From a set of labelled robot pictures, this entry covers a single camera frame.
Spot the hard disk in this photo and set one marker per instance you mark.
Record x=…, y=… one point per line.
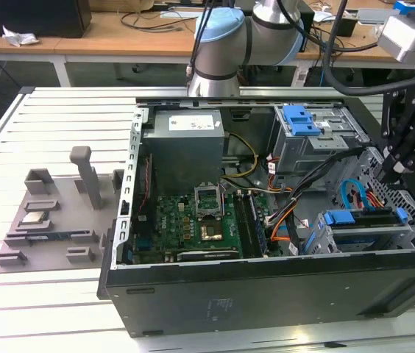
x=340, y=217

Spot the grey metal disk bay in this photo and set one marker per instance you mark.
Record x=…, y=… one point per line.
x=413, y=235

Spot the blue plastic drive latch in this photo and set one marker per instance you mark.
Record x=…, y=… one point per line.
x=299, y=123

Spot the grey metal drive cage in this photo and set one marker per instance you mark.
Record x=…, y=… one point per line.
x=296, y=154

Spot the blue cardboard box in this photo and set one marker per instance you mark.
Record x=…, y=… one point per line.
x=404, y=4

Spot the small black container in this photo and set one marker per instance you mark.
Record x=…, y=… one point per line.
x=347, y=27

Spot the grey flat device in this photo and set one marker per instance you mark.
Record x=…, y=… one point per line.
x=373, y=14

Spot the installed RAM stick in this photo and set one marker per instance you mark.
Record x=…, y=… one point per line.
x=259, y=228

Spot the black RAM slot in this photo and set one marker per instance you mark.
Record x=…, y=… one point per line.
x=242, y=224

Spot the thin metal locking lever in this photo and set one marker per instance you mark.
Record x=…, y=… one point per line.
x=222, y=200

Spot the CPU socket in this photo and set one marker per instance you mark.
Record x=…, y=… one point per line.
x=213, y=232

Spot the grey power supply unit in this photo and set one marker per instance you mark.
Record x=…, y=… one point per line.
x=181, y=154

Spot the black open PC case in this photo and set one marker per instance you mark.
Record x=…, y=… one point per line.
x=229, y=294

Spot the green motherboard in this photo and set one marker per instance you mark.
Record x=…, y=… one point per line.
x=172, y=224

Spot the wooden desk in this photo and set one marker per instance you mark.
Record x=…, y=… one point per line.
x=93, y=40

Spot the grey parts rack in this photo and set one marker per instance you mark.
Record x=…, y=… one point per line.
x=64, y=220

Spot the silver CPU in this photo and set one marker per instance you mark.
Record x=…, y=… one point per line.
x=35, y=218

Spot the large black box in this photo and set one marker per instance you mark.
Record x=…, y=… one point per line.
x=27, y=16

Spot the crumpled white paper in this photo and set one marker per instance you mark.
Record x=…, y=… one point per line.
x=18, y=36

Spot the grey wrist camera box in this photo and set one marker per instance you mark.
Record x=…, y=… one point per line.
x=404, y=36

